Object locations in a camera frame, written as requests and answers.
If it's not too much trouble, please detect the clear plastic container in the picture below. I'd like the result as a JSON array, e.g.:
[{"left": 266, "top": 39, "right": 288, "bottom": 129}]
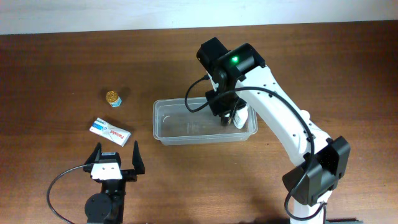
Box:
[{"left": 153, "top": 98, "right": 258, "bottom": 146}]

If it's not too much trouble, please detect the small gold-lidded jar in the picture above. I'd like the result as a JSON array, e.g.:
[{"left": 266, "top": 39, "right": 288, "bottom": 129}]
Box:
[{"left": 105, "top": 90, "right": 122, "bottom": 108}]

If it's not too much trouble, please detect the white Panadol box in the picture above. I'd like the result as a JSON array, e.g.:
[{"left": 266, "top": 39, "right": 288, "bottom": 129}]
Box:
[{"left": 89, "top": 118, "right": 131, "bottom": 147}]

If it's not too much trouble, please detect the white clear-capped bottle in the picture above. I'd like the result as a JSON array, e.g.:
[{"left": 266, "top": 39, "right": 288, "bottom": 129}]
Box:
[{"left": 233, "top": 105, "right": 248, "bottom": 129}]

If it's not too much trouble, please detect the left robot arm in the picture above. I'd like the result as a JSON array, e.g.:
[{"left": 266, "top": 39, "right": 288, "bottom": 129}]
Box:
[{"left": 83, "top": 141, "right": 146, "bottom": 223}]

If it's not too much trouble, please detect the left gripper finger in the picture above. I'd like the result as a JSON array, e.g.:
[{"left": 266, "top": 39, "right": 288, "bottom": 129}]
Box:
[
  {"left": 132, "top": 141, "right": 146, "bottom": 175},
  {"left": 85, "top": 142, "right": 102, "bottom": 165}
]

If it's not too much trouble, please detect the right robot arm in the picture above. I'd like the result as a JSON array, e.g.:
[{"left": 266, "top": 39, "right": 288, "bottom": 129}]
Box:
[{"left": 197, "top": 37, "right": 351, "bottom": 223}]

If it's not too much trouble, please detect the black bottle white cap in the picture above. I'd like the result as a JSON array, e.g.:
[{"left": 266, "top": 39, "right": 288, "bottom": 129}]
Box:
[{"left": 221, "top": 113, "right": 232, "bottom": 126}]

